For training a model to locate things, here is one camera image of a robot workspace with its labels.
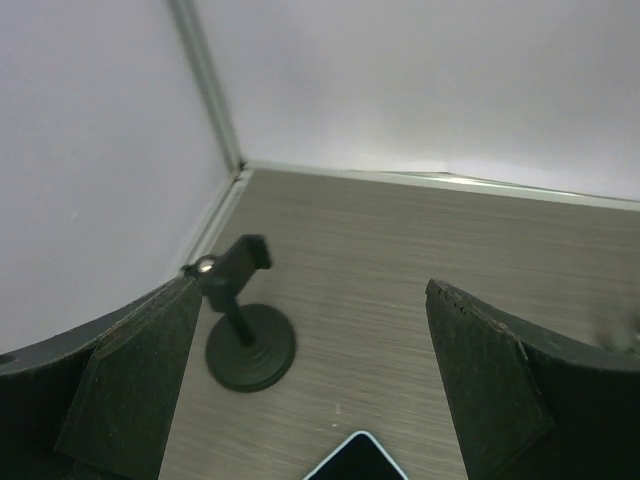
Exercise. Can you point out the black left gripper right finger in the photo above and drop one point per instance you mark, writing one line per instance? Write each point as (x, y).
(527, 402)

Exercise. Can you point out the phone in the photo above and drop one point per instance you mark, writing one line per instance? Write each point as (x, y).
(359, 457)

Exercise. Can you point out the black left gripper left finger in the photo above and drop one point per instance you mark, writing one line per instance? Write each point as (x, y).
(97, 401)

